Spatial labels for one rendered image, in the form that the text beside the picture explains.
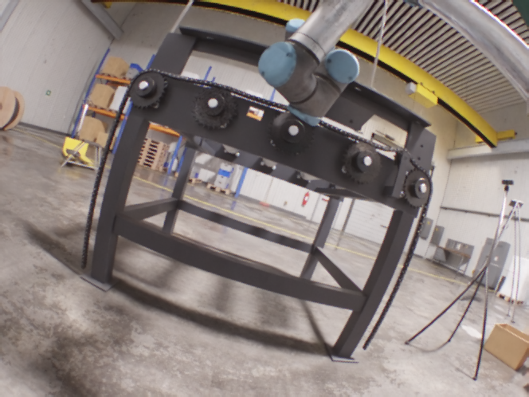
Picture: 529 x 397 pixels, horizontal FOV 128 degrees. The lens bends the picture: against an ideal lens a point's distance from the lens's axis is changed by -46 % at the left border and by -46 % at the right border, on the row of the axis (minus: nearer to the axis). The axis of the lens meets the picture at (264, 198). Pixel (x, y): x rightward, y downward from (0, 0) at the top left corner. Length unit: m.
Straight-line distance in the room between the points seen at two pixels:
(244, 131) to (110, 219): 0.64
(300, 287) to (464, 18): 1.05
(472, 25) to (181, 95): 0.98
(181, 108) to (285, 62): 0.58
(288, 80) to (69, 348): 0.93
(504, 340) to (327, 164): 2.12
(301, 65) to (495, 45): 0.48
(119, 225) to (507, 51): 1.34
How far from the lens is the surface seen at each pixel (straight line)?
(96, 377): 0.79
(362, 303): 1.11
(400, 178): 0.98
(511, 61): 0.66
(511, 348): 2.42
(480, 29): 0.70
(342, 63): 0.61
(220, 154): 1.84
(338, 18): 0.56
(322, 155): 0.92
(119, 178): 0.99
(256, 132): 0.89
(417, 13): 10.09
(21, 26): 11.16
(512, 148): 11.97
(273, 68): 0.48
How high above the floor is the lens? 0.63
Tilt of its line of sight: 2 degrees down
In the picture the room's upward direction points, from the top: 19 degrees clockwise
